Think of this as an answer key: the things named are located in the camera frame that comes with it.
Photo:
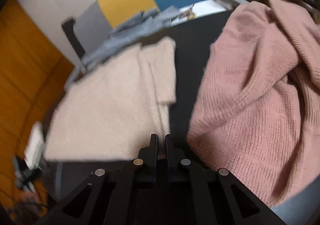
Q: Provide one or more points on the white knitted sweater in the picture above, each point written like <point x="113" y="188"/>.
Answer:
<point x="35" y="145"/>

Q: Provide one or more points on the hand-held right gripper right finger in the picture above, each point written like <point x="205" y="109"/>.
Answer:
<point x="171" y="165"/>

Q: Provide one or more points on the white printed cushion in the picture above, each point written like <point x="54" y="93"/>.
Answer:
<point x="205" y="8"/>

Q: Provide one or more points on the pink knitted sweater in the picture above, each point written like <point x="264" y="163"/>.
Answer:
<point x="250" y="115"/>

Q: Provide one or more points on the black rolled mat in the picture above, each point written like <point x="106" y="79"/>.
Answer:
<point x="72" y="37"/>

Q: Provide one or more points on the beige knitted sweater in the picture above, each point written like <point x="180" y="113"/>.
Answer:
<point x="105" y="105"/>

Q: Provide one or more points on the wooden wardrobe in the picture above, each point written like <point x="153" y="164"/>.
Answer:
<point x="25" y="64"/>

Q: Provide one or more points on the grey chair armrest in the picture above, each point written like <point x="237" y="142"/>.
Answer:
<point x="73" y="76"/>

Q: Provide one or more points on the grey garment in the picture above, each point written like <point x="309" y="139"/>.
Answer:
<point x="125" y="37"/>

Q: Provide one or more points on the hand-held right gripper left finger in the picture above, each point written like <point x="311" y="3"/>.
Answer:
<point x="152" y="162"/>

